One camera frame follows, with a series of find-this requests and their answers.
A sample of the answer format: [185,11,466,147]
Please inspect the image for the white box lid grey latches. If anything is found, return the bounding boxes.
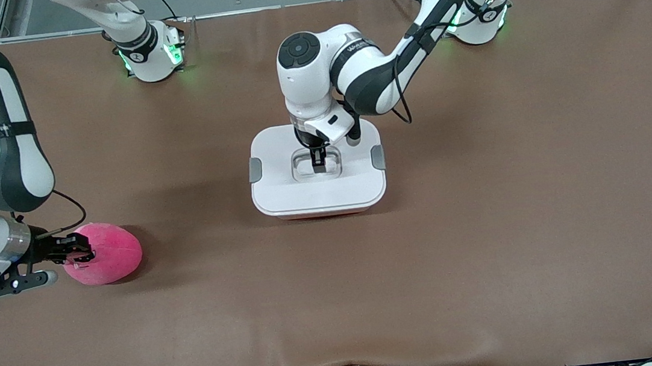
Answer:
[244,115,390,220]

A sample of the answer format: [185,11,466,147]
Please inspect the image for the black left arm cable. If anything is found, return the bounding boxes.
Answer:
[378,0,538,126]

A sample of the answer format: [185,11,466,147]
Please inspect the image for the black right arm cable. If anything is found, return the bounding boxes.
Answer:
[0,0,90,243]

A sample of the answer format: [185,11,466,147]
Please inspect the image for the brown table mat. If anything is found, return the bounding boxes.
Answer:
[0,0,652,366]

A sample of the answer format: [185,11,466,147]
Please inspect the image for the pink plush toy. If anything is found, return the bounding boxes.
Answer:
[59,218,147,289]

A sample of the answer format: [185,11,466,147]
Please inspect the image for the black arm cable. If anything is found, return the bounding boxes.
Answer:
[0,0,90,243]
[378,0,538,126]

